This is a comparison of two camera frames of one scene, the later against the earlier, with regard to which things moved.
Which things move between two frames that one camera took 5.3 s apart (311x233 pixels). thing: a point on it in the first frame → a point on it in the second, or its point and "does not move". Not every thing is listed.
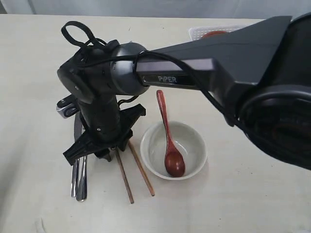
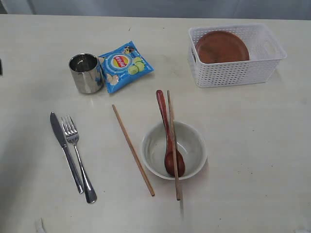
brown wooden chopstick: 131,200 → 173,144
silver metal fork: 81,179 → 72,135
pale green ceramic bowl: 187,139 does not move
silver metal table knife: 77,132 → 62,138
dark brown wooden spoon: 175,163 does not move
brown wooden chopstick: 132,147 does not move
